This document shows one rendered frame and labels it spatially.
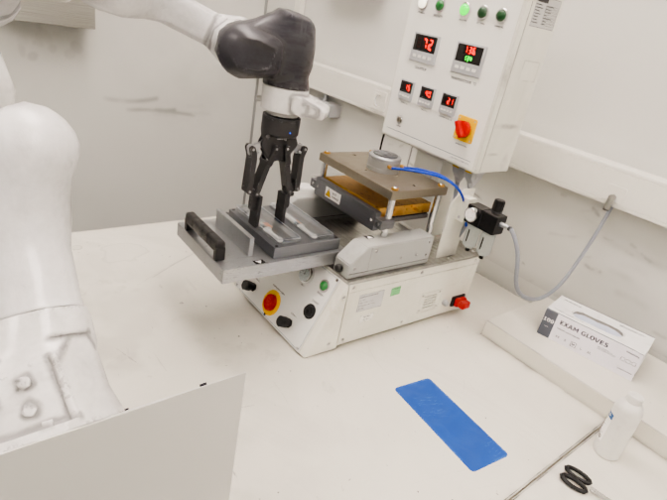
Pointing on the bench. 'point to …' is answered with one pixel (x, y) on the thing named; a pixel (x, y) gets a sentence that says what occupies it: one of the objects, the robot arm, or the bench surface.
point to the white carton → (596, 336)
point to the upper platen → (407, 209)
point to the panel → (293, 301)
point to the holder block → (287, 243)
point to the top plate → (387, 174)
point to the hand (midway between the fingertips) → (268, 209)
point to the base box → (390, 304)
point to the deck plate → (344, 229)
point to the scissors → (580, 481)
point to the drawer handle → (205, 234)
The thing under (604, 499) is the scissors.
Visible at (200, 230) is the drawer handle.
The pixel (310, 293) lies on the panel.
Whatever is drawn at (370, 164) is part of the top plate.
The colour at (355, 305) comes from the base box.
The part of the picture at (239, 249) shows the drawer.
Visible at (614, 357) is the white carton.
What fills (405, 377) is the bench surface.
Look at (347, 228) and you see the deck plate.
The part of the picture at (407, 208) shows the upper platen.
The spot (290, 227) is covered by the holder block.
